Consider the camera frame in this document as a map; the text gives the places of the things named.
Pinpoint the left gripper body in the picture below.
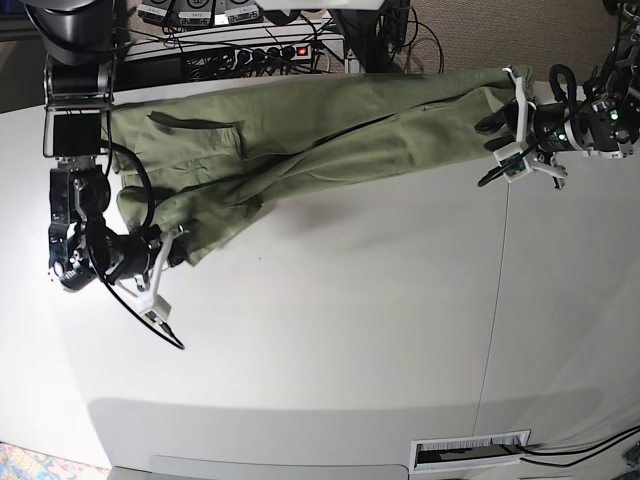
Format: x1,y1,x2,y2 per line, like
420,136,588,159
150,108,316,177
493,65,602,190

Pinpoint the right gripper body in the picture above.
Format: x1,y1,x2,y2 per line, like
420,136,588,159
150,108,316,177
49,224,186,316

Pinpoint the green T-shirt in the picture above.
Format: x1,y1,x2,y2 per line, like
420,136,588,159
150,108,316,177
103,68,515,264

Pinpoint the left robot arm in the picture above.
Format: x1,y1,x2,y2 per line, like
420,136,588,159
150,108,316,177
475,1,639,190

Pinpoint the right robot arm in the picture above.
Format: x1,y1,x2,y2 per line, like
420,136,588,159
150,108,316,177
24,1,182,329

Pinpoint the black power strip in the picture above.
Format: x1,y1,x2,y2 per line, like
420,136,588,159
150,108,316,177
187,42,314,66

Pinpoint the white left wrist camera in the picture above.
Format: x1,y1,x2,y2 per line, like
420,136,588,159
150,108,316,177
493,143,532,183

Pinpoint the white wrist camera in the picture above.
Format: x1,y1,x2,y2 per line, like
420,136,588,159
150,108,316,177
135,295,172,323
493,143,532,183

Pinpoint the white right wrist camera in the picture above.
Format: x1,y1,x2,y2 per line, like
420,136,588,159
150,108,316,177
135,295,172,323

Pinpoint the table cable grommet slot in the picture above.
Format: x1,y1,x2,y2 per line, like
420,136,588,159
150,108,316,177
409,430,531,474

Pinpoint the black cables bottom right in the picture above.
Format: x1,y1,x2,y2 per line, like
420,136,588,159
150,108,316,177
519,424,640,469

